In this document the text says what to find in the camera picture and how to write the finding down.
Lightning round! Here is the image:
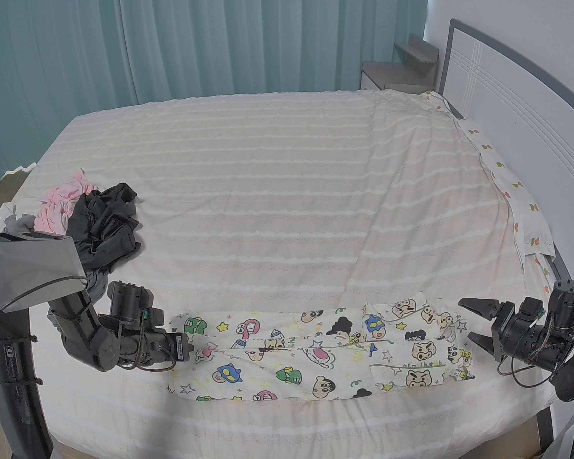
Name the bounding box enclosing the grey bedside table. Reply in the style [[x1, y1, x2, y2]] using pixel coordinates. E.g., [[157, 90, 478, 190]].
[[361, 34, 441, 92]]

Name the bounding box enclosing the dark grey garment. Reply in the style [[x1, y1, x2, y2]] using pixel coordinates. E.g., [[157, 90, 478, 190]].
[[48, 267, 113, 336]]

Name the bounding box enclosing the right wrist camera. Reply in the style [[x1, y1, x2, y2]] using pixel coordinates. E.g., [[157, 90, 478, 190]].
[[520, 297, 546, 325]]

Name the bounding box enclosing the black garment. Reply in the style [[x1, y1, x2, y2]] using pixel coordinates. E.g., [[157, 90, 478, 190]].
[[66, 183, 142, 272]]

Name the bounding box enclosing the black cable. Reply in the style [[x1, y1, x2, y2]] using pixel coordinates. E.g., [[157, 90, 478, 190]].
[[117, 354, 178, 373]]

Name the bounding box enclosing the bed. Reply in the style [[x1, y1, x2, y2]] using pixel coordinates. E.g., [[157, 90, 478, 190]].
[[0, 17, 574, 459]]

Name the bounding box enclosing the pink garment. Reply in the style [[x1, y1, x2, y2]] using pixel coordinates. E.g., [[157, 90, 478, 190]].
[[33, 168, 100, 235]]

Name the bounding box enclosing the grey and white garment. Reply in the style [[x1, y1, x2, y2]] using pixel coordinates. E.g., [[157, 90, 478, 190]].
[[0, 201, 38, 234]]

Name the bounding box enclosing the white printed pyjama top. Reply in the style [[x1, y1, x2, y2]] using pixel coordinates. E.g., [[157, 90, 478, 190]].
[[166, 292, 475, 403]]

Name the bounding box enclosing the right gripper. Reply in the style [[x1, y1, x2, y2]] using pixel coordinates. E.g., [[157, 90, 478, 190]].
[[458, 297, 553, 368]]

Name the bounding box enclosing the white printed pillow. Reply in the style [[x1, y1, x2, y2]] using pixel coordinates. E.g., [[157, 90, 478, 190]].
[[421, 91, 462, 116], [459, 115, 556, 259]]

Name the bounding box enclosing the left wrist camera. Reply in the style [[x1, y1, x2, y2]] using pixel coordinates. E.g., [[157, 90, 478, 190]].
[[141, 306, 166, 330]]

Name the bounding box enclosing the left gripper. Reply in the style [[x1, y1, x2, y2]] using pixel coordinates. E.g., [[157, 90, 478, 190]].
[[141, 330, 192, 367]]

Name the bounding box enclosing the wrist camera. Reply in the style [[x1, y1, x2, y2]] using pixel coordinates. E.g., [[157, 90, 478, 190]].
[[141, 306, 166, 330], [520, 297, 546, 325]]

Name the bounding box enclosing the blue-green curtain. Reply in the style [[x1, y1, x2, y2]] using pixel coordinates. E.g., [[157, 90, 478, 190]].
[[0, 0, 431, 173]]

